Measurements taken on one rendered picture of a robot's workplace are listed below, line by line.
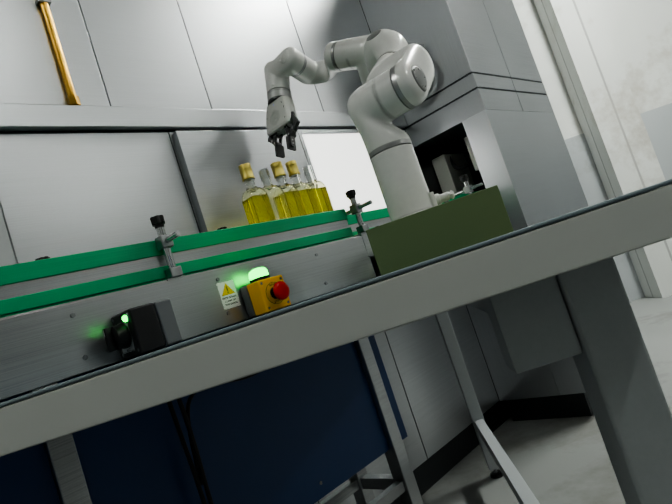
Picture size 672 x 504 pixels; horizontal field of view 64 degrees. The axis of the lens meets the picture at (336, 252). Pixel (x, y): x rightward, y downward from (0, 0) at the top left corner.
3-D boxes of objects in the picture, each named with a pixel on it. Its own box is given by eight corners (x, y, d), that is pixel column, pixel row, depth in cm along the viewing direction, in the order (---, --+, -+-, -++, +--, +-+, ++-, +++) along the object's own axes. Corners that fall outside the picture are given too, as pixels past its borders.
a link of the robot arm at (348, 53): (315, 59, 145) (333, 110, 153) (383, 47, 132) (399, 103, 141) (344, 35, 154) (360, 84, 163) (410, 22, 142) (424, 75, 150)
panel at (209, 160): (396, 211, 216) (369, 132, 218) (402, 208, 214) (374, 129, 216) (206, 248, 151) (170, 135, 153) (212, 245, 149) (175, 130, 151)
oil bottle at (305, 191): (320, 252, 163) (298, 186, 165) (332, 247, 160) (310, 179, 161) (307, 255, 159) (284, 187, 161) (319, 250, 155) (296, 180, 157)
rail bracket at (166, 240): (181, 278, 111) (162, 217, 112) (199, 269, 106) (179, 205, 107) (163, 283, 108) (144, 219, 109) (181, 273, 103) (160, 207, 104)
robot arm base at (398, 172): (450, 212, 120) (427, 147, 122) (463, 201, 108) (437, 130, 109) (384, 234, 120) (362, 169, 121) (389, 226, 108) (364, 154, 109)
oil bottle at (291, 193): (306, 255, 159) (284, 187, 161) (319, 250, 155) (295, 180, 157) (292, 259, 155) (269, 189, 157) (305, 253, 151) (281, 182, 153)
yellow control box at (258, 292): (273, 312, 122) (263, 281, 122) (294, 305, 117) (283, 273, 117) (249, 320, 117) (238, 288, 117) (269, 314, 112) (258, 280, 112)
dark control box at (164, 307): (163, 349, 102) (150, 306, 103) (184, 342, 97) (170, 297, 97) (122, 363, 96) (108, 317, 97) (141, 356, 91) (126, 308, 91)
